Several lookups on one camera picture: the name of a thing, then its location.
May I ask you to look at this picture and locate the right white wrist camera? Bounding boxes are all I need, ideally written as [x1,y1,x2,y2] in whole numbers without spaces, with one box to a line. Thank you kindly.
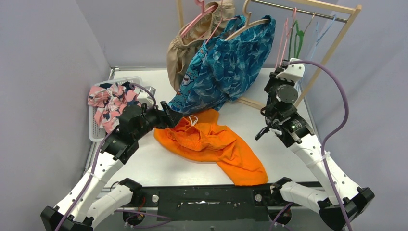
[275,63,306,83]

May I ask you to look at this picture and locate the pink plastic hanger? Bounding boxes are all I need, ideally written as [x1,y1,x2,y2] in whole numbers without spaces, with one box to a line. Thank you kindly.
[176,0,217,37]

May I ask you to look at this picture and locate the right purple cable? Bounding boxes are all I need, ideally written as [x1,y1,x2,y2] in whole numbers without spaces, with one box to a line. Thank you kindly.
[269,60,355,231]

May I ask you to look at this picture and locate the green plastic hanger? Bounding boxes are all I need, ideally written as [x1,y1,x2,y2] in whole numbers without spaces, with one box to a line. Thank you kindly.
[287,13,316,60]

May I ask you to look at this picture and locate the wooden hanger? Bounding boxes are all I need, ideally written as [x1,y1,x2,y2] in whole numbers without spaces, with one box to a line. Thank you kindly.
[225,0,270,41]

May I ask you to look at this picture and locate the navy blue shorts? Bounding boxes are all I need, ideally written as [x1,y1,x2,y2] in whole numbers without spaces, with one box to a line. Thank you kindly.
[99,81,132,91]

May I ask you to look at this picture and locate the dark blue whale shorts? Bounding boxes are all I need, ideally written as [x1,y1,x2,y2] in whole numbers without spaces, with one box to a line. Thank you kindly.
[168,15,277,116]

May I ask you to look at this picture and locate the light blue wire hanger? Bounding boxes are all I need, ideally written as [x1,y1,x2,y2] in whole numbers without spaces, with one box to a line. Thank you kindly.
[306,14,337,60]

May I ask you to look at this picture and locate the light blue shark shorts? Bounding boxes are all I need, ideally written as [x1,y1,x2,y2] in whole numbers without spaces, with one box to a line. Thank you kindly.
[167,15,259,105]

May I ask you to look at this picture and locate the white perforated plastic basket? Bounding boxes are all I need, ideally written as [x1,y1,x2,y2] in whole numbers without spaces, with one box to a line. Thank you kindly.
[88,76,142,142]

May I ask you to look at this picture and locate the orange shorts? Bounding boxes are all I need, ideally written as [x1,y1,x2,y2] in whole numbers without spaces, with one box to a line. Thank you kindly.
[153,109,268,186]

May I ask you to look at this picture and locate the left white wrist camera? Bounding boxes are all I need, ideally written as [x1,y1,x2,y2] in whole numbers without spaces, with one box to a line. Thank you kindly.
[134,86,156,107]

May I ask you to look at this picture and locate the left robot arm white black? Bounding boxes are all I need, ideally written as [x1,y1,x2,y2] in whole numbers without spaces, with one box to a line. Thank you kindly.
[40,101,183,231]

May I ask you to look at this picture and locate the beige shorts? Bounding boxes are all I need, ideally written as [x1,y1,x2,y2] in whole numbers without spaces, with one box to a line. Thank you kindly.
[166,0,235,92]

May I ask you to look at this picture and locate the pink wire hanger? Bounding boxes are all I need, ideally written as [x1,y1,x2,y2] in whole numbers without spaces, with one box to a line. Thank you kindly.
[275,7,297,69]

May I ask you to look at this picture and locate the wooden clothes rack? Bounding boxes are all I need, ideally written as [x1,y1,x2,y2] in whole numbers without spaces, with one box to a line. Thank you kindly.
[175,0,363,111]

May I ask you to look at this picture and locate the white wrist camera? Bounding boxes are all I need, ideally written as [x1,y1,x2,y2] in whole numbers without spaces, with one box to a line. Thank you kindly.
[275,63,306,83]
[134,86,156,107]

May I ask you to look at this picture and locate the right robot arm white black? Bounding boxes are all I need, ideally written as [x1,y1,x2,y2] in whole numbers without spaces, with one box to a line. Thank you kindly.
[255,72,375,231]

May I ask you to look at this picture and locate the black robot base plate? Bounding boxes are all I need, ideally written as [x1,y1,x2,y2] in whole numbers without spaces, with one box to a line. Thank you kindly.
[125,184,287,221]

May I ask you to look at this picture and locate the pink shark print shorts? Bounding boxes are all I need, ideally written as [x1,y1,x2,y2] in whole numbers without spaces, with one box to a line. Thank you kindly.
[88,85,141,133]

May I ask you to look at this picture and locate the thin pink hanger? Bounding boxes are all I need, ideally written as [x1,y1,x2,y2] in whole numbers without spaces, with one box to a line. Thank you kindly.
[205,0,235,45]

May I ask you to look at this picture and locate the purple cable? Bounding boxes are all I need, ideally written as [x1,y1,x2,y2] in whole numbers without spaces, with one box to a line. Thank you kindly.
[53,83,173,231]
[269,60,355,231]

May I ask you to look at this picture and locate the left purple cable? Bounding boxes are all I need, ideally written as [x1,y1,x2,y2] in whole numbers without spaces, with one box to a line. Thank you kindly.
[53,83,173,231]

